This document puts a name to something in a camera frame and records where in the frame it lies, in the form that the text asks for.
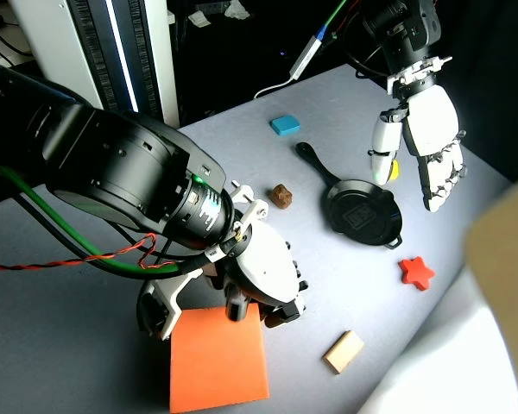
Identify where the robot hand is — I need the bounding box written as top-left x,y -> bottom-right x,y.
368,84 -> 468,213
218,219 -> 310,331

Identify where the black frying pan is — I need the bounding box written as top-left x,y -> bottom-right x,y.
295,141 -> 405,250

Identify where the grey table cloth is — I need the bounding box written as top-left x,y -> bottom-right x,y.
0,64 -> 513,414

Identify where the orange box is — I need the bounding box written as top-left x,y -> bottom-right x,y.
168,303 -> 271,414

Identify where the tan wooden block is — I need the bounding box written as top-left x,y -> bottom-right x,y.
322,330 -> 366,375

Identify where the blue rectangular block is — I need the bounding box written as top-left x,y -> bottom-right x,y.
270,114 -> 302,137

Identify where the red star block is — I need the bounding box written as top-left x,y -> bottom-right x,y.
398,255 -> 436,292

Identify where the tan cardboard panel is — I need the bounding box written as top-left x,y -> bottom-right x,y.
464,166 -> 518,414

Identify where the white cabinet with black stripes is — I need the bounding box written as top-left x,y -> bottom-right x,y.
8,0 -> 180,129

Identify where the white cable adapter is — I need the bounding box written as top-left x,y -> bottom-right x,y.
287,35 -> 324,81

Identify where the green cable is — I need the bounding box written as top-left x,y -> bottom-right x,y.
317,0 -> 351,38

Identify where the white cable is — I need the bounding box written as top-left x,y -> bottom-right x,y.
253,76 -> 293,100

